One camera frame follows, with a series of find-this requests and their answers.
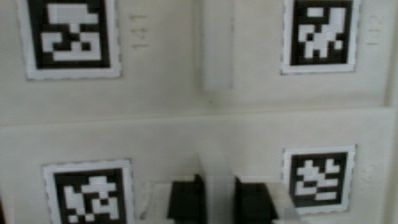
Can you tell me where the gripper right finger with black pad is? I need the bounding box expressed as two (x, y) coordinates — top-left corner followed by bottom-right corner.
(232, 178), (278, 224)

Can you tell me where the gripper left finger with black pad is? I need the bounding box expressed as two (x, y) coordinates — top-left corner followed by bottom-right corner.
(166, 175), (205, 224)

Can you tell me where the white door panel with knob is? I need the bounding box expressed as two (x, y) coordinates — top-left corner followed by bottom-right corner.
(0, 0), (398, 126)

